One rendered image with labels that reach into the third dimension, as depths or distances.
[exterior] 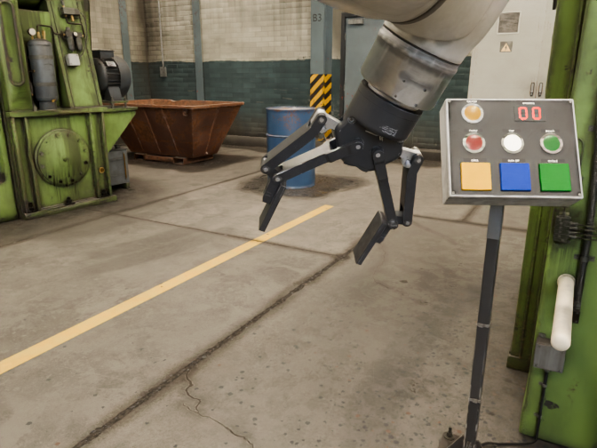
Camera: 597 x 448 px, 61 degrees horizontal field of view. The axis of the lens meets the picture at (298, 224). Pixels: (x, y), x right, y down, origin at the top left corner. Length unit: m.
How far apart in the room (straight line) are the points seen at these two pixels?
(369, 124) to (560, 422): 1.69
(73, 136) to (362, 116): 4.83
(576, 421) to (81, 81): 4.81
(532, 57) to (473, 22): 6.39
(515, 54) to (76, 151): 5.07
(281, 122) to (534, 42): 3.16
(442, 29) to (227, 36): 8.96
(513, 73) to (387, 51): 6.41
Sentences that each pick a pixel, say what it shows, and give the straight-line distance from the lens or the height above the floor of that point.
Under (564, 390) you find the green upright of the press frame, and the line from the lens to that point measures 2.04.
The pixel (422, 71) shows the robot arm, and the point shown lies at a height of 1.27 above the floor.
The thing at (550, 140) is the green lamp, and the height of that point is 1.10.
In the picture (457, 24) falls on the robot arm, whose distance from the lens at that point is 0.51.
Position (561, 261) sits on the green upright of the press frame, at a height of 0.68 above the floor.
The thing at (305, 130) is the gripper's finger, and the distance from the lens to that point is 0.57.
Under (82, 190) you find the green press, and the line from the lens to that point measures 5.43.
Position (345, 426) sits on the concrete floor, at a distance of 2.05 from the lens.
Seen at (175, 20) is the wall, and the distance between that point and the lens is 10.21.
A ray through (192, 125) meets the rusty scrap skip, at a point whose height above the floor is 0.58.
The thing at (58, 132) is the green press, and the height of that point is 0.75.
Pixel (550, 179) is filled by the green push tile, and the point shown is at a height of 1.00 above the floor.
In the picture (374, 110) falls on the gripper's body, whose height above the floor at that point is 1.23.
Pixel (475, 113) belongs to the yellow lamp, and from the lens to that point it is 1.47.
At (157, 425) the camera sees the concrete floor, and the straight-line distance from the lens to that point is 2.11.
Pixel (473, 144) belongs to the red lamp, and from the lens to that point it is 1.44.
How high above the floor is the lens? 1.27
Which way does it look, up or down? 17 degrees down
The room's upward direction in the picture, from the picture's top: straight up
